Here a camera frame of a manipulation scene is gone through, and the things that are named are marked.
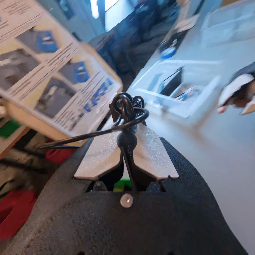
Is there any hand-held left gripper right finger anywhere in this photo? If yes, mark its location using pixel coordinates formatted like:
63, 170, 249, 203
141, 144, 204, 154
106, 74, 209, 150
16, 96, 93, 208
132, 126, 180, 182

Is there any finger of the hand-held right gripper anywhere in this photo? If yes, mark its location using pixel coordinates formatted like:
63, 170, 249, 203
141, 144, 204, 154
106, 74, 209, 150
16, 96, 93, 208
241, 101, 255, 116

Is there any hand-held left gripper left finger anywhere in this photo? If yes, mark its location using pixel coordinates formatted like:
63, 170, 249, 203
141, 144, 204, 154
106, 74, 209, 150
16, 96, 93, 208
74, 127, 123, 181

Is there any blue tape roll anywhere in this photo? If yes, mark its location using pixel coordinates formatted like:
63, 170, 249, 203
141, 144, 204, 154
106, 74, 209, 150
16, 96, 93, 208
159, 47, 178, 60

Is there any wooden instruction sheet board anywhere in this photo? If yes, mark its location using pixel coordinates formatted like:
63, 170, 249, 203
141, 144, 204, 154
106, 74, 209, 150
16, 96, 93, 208
0, 0, 123, 160

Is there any clear plastic container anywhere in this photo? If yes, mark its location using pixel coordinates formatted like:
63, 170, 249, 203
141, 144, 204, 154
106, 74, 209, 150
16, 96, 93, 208
200, 1, 255, 49

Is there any clear plastic bin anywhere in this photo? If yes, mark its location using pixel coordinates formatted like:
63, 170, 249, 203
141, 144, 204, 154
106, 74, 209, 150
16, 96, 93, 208
127, 59, 221, 120

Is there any black usb cable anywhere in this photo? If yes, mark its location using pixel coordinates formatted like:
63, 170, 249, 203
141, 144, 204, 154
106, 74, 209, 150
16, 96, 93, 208
36, 92, 150, 192

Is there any person's right hand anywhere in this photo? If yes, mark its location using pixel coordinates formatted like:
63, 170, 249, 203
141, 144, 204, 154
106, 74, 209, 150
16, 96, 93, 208
218, 82, 255, 114

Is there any green plastic bin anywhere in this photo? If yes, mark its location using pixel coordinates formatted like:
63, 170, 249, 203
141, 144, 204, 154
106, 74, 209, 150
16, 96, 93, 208
0, 120, 20, 138
114, 178, 132, 192

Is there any red plastic bin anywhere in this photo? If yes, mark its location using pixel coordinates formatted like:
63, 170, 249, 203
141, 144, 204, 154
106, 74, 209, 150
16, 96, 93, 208
45, 139, 80, 165
0, 189, 38, 239

